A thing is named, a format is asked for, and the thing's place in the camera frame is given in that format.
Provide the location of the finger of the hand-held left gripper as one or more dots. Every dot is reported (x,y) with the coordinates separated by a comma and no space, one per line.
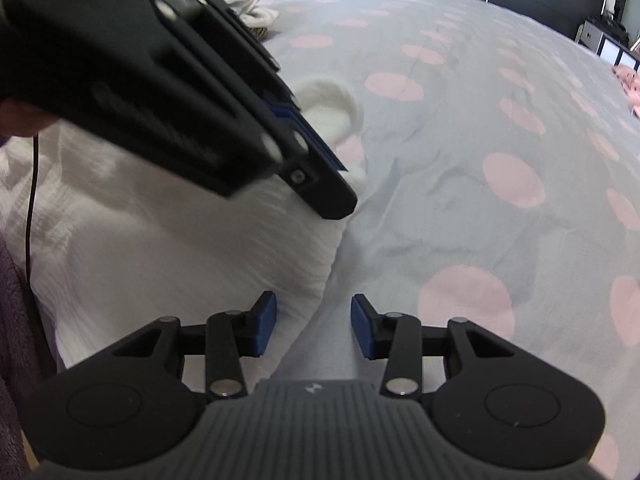
(320,185)
(240,40)

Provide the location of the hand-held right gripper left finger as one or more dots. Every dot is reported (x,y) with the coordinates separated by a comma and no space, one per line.
(264,325)

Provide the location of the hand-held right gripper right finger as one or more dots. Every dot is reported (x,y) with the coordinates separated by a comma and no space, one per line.
(362,327)

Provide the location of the person's left hand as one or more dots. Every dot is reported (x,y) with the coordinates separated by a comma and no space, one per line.
(22,117)

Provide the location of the grey pink-dotted bedspread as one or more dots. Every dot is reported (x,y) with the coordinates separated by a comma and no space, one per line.
(450,210)

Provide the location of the purple fuzzy blanket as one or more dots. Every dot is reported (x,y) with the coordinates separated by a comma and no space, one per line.
(17,360)

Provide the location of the white bedside cabinet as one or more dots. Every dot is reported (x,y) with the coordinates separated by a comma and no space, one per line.
(615,50)

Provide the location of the pink printed pillow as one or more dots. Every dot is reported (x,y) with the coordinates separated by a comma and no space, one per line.
(630,85)

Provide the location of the black bag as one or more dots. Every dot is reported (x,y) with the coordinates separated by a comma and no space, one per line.
(607,27)

